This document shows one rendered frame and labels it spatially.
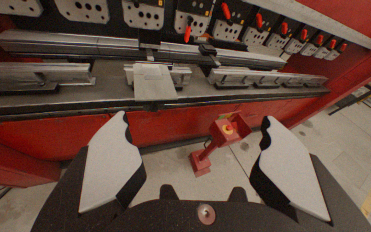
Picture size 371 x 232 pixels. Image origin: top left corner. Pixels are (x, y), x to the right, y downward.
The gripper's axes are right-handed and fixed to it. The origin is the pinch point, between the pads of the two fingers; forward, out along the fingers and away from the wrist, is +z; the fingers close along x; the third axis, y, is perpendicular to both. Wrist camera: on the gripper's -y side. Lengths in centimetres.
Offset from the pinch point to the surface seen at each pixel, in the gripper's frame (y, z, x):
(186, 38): -7, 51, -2
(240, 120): 41, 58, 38
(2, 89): 11, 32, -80
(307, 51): -4, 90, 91
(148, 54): 0, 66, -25
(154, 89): 12.3, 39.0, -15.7
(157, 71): 7, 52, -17
